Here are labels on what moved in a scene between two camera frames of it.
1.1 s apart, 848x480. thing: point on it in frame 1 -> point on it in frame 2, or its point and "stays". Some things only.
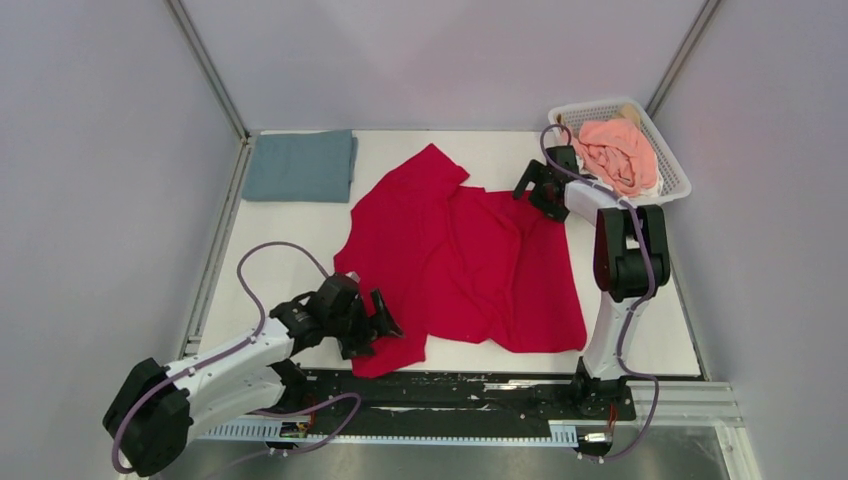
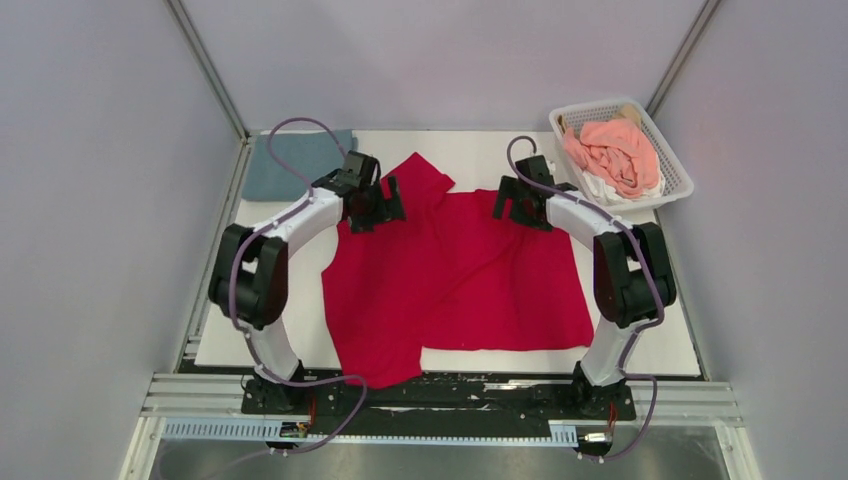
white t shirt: [651, 191] stays
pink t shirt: [616, 150] stays
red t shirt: [456, 262] stays
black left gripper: [381, 323] -> [388, 211]
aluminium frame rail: [696, 405] stays
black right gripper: [538, 173] -> [511, 190]
